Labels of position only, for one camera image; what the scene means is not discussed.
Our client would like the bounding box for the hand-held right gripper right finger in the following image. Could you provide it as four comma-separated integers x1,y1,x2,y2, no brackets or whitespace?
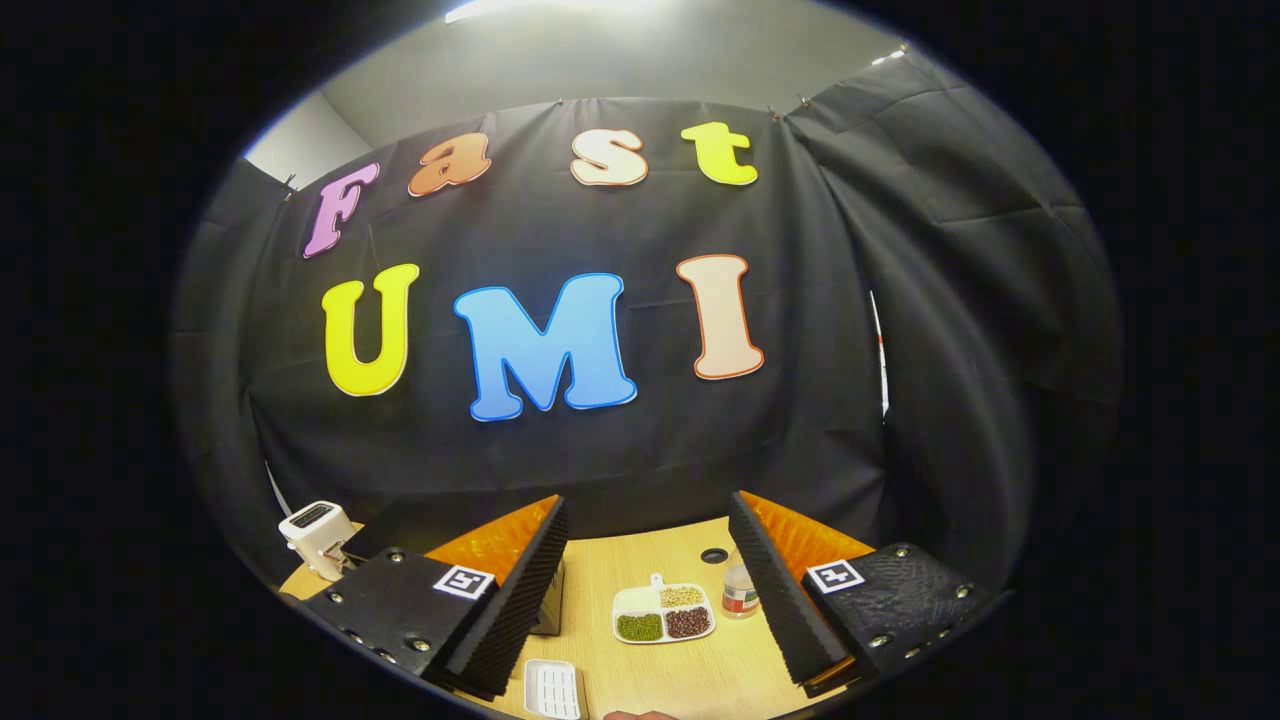
728,490,994,700

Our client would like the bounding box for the clear bottle with red label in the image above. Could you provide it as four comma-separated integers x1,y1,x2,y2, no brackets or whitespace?
722,548,762,620

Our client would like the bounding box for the white rectangular tray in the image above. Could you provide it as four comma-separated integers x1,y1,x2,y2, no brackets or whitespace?
523,658,584,720

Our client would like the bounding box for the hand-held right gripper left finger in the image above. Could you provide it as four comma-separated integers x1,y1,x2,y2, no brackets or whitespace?
300,495,570,701

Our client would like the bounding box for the black backdrop cloth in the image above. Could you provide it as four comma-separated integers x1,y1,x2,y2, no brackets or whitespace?
168,45,1123,601

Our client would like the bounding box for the white divided bean dish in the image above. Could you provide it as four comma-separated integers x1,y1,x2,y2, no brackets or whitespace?
612,573,718,646

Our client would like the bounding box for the white toaster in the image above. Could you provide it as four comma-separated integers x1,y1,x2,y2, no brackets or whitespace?
278,500,358,583

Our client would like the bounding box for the black electric oven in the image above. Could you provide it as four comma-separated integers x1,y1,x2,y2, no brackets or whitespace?
530,560,567,638

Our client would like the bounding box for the large ceiling light panel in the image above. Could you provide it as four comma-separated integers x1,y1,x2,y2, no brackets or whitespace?
443,0,673,25

